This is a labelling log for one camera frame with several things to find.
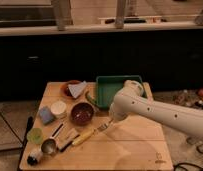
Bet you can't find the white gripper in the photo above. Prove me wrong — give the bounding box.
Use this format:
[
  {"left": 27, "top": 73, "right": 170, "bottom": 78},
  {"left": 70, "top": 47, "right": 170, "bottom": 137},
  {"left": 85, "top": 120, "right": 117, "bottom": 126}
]
[{"left": 109, "top": 104, "right": 127, "bottom": 122}]

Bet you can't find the silver metal fork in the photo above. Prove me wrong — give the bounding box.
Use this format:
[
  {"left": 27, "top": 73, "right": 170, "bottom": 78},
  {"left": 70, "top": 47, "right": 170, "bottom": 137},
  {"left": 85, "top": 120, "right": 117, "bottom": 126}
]
[{"left": 97, "top": 121, "right": 112, "bottom": 132}]

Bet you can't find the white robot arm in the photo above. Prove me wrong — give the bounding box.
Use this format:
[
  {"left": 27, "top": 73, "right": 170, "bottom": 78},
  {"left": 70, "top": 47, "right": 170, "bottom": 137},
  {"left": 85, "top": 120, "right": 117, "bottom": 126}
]
[{"left": 109, "top": 80, "right": 203, "bottom": 142}]

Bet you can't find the purple bowl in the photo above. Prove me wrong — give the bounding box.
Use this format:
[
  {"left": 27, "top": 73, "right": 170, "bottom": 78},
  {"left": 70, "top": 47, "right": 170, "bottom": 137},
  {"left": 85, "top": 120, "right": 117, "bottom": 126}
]
[{"left": 70, "top": 103, "right": 94, "bottom": 126}]

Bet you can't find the orange bowl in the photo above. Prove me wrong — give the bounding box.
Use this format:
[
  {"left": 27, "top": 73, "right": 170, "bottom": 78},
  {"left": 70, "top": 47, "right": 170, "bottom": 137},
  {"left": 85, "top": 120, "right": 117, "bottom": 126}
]
[{"left": 60, "top": 80, "right": 80, "bottom": 98}]

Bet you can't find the green plastic tray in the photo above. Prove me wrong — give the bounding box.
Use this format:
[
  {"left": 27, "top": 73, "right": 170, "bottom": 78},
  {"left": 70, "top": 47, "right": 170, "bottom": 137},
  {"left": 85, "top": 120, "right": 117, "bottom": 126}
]
[{"left": 96, "top": 75, "right": 143, "bottom": 110}]

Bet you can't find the white cloth napkin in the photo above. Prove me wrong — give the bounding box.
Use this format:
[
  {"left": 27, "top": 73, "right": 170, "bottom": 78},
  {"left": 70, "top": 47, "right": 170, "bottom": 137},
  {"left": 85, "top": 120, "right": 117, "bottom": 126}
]
[{"left": 68, "top": 81, "right": 87, "bottom": 99}]

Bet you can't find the wooden cutting board table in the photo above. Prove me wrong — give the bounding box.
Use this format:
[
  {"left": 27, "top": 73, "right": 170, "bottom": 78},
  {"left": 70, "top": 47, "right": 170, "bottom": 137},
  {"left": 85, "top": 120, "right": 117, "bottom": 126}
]
[{"left": 18, "top": 81, "right": 175, "bottom": 171}]

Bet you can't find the cream round container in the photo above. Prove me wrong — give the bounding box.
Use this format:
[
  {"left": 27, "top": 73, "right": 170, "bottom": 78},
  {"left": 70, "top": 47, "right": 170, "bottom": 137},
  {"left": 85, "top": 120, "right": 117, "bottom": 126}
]
[{"left": 50, "top": 101, "right": 66, "bottom": 118}]

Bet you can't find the wooden block brush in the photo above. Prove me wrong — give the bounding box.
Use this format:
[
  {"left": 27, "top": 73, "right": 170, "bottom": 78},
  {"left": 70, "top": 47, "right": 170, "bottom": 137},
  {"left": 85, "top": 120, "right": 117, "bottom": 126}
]
[{"left": 58, "top": 128, "right": 79, "bottom": 151}]

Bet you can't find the metal measuring cup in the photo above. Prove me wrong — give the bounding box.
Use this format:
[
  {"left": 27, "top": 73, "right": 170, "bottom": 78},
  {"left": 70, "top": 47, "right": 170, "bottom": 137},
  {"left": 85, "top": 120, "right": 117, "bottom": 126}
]
[{"left": 41, "top": 123, "right": 64, "bottom": 155}]

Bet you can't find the green plastic cup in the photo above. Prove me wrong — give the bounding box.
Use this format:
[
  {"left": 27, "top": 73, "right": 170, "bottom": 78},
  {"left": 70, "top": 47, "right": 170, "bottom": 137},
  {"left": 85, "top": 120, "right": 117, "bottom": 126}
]
[{"left": 27, "top": 128, "right": 43, "bottom": 144}]

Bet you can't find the yellow handled knife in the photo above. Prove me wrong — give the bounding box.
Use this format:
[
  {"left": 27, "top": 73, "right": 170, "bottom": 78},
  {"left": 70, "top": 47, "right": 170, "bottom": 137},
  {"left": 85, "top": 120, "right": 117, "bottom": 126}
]
[{"left": 61, "top": 129, "right": 95, "bottom": 152}]

